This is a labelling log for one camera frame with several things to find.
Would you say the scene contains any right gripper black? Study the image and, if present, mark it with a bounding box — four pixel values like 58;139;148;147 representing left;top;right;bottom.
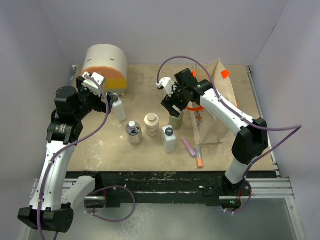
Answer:
161;82;190;118

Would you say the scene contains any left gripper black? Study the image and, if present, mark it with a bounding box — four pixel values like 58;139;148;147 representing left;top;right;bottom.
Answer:
74;77;115;121

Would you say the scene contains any white square bottle black cap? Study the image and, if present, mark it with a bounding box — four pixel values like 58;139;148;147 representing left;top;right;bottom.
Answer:
161;125;177;154

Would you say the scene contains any canvas bag with orange handles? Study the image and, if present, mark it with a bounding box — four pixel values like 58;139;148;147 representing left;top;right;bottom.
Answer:
187;58;240;145

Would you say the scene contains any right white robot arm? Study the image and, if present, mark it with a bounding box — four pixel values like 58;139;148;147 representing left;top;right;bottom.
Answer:
157;68;268;196

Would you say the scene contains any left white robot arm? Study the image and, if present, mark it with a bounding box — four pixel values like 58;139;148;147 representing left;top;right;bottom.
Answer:
18;72;114;239

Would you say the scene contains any cream bottle with round cap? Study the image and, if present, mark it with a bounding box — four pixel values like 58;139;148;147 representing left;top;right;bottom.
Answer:
144;113;159;137

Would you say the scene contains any beige and orange cylinder box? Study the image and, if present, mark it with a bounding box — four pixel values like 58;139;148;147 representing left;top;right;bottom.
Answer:
81;44;128;95

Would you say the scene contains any silver bottle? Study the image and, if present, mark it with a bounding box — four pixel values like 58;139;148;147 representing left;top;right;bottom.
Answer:
126;121;142;144

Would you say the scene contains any pink tube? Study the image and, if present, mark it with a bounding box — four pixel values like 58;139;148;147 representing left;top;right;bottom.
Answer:
181;136;197;157

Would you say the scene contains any orange tube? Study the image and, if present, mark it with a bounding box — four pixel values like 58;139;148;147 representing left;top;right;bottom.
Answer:
195;144;203;168

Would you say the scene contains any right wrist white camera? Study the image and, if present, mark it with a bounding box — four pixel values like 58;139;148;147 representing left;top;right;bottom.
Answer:
156;77;178;97

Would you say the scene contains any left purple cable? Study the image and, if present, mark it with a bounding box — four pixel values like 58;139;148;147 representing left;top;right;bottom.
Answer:
36;76;137;240

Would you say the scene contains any purple cable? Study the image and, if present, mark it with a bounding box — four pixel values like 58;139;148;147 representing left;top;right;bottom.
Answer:
156;56;303;215
36;76;137;240

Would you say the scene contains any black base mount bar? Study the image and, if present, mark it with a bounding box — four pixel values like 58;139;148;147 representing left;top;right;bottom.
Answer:
62;170;252;208

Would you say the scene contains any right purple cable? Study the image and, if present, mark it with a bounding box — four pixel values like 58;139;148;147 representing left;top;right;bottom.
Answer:
156;56;303;215

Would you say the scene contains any aluminium frame rail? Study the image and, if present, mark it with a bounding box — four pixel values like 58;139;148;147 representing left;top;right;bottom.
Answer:
244;65;293;200

